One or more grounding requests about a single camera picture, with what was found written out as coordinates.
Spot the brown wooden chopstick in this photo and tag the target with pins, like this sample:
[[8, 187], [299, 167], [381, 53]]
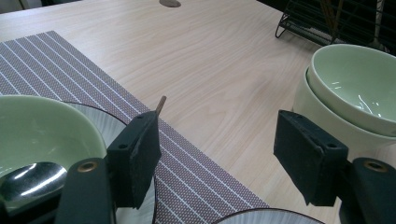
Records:
[[161, 104]]

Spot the metal spoon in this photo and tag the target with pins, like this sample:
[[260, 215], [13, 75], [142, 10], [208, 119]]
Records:
[[34, 179], [379, 21]]

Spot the grey striped placemat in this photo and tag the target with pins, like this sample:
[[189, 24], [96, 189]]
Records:
[[62, 65]]

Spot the white ribbed plate dark rim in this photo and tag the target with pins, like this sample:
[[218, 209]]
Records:
[[106, 124], [267, 217]]

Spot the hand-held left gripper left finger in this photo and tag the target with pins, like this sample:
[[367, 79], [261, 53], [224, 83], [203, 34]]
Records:
[[137, 161]]

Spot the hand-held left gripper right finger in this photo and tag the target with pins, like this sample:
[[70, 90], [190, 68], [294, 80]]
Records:
[[308, 155]]

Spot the bundle of brown chopsticks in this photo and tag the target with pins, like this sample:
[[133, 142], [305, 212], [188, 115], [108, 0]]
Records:
[[331, 18]]

